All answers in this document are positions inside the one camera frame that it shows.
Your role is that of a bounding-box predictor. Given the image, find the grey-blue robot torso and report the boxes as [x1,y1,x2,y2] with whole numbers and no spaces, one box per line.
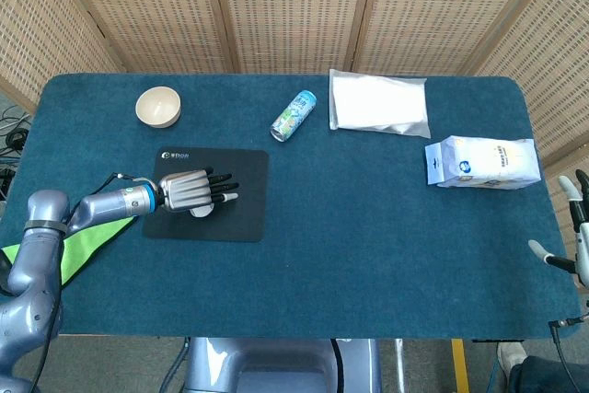
[181,337,383,393]

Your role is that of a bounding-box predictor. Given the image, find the white blue tissue pack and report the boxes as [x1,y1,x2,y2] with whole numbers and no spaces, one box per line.
[423,134,542,191]

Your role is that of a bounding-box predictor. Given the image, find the white shoe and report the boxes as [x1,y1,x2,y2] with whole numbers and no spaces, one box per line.
[498,341,528,378]

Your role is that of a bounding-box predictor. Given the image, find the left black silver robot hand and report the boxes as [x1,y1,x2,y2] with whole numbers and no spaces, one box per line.
[157,166,240,214]

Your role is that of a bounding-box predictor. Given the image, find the yellow floor tape strip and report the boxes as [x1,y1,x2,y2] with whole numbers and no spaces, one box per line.
[450,339,471,393]

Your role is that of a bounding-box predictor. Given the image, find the black floor cables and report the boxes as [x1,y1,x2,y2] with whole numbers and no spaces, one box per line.
[0,102,33,199]

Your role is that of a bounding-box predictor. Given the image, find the blue felt table cover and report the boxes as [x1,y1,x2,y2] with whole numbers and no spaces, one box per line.
[0,72,582,340]

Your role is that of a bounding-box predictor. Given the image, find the beige bowl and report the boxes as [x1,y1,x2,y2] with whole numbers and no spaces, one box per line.
[134,86,182,130]

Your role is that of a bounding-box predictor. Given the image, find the black mouse pad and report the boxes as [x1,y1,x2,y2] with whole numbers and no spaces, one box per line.
[142,146,270,243]

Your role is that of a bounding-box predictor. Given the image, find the woven bamboo folding screen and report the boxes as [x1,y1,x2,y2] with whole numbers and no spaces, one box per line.
[0,0,589,228]

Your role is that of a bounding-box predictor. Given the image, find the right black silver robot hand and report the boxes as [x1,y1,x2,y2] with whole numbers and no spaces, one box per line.
[527,169,589,288]

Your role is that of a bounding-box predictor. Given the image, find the dark trouser leg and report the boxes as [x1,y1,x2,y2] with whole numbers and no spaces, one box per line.
[507,354,589,393]

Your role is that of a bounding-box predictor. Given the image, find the blue green drink can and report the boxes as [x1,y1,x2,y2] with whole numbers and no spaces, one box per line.
[270,90,318,143]

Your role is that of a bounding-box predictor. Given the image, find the black cable with plug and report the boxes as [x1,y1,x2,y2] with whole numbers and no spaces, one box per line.
[547,312,589,393]

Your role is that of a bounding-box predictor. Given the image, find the clear bag of white sheets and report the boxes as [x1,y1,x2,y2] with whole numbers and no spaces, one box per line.
[328,68,432,140]

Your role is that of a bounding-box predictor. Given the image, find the green microfiber cloth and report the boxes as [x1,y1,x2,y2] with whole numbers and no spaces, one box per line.
[0,215,138,286]

